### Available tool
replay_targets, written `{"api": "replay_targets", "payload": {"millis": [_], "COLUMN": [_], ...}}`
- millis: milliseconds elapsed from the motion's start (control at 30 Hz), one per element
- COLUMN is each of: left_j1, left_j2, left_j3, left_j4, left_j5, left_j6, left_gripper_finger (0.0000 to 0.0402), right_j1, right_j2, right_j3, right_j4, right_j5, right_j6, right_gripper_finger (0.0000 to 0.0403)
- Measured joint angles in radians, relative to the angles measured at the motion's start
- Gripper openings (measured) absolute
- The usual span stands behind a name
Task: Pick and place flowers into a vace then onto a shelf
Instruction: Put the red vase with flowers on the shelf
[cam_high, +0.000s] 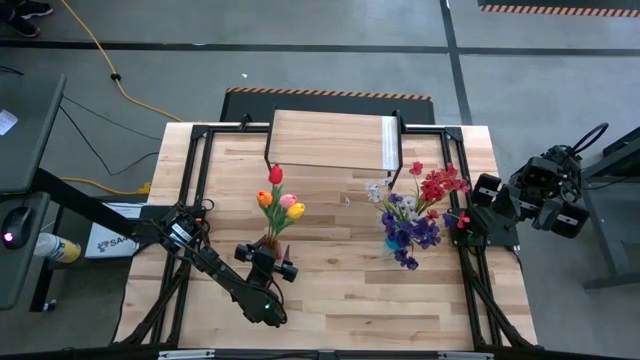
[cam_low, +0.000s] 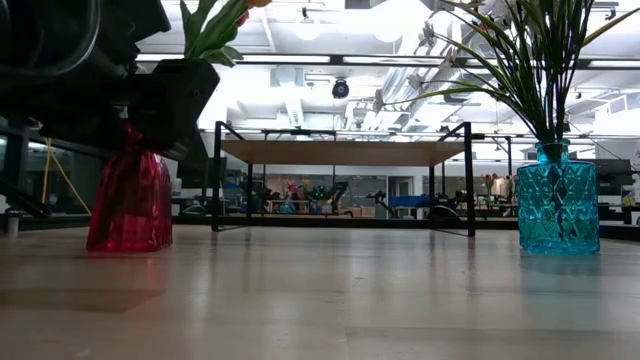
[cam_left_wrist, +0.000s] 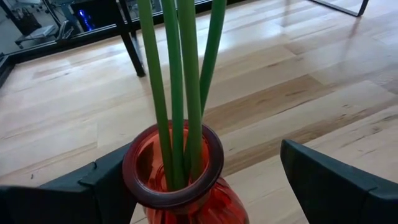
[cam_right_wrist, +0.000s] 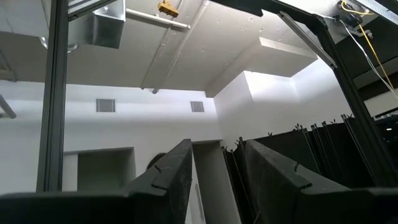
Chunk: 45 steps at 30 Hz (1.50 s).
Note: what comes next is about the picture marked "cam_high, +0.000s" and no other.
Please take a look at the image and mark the white box with logo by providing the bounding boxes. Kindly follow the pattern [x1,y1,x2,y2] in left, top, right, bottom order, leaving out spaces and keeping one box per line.
[83,221,141,260]

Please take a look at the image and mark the black computer mouse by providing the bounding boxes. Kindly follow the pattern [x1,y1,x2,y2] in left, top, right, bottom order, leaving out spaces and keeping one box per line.
[0,206,34,251]

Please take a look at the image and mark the silver metal bracket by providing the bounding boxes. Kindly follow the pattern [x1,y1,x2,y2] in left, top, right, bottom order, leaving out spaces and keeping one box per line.
[158,349,216,360]
[438,351,495,360]

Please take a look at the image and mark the yellow cable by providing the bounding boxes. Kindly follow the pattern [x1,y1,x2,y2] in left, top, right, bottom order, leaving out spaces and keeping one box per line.
[55,0,184,197]

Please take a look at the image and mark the orange artificial tulip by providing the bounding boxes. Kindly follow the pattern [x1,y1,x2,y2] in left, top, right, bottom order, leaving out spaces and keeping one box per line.
[256,190,277,244]

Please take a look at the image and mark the black desk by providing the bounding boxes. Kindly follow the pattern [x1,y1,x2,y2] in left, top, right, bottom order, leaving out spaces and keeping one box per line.
[0,73,151,314]

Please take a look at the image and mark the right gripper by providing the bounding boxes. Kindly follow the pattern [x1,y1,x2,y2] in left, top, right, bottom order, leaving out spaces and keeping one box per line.
[472,158,591,239]

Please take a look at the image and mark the black hazard-striped floor mat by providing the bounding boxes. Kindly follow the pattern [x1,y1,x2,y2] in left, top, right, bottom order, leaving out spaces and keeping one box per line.
[219,87,435,125]

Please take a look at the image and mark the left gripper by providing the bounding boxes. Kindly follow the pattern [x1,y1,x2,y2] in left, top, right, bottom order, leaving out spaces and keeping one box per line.
[233,238,300,290]

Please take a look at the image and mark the black aluminium rig frame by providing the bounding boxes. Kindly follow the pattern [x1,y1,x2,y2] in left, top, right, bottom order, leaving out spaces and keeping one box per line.
[113,122,540,360]

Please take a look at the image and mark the thin black floor cable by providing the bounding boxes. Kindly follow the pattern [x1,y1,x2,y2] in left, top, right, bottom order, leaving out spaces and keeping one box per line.
[59,94,165,143]
[57,104,160,177]

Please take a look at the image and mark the purple artificial flower bunch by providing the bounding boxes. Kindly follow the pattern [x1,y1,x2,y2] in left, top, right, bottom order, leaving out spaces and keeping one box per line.
[380,192,442,271]

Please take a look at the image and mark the red artificial flower bunch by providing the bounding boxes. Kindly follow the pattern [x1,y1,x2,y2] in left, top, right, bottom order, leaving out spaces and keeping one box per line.
[408,160,472,231]

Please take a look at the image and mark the grey metal stand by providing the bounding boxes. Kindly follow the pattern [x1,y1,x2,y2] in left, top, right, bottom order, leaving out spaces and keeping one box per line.
[582,124,640,291]

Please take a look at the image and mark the white paper sheet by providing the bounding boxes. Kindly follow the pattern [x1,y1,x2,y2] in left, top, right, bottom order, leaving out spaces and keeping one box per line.
[107,202,151,221]

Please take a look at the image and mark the white artificial flower bunch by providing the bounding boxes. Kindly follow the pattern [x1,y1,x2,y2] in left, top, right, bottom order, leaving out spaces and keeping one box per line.
[343,179,419,221]

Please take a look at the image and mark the pink artificial tulip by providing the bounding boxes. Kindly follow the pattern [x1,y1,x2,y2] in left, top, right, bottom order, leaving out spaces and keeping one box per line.
[272,193,299,244]

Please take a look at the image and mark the yellow artificial tulip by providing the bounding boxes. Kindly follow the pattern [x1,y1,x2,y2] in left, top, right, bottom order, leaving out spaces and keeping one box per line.
[272,202,307,244]

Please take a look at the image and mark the red artificial tulip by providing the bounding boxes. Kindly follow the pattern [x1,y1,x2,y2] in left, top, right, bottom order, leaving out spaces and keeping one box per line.
[267,164,285,244]

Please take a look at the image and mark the white paper note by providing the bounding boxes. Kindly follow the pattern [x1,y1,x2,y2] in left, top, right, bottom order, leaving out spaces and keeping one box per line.
[0,108,19,137]

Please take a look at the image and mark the white and yellow bottle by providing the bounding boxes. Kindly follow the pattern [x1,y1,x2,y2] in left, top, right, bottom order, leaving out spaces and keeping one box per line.
[32,232,82,265]

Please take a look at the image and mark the hazard-striped floor strip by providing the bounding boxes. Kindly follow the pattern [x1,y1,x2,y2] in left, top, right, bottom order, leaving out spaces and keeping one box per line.
[477,0,640,19]

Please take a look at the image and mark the wooden shelf with black legs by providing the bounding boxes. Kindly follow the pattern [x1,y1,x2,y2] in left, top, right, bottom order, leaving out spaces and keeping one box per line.
[263,105,405,190]

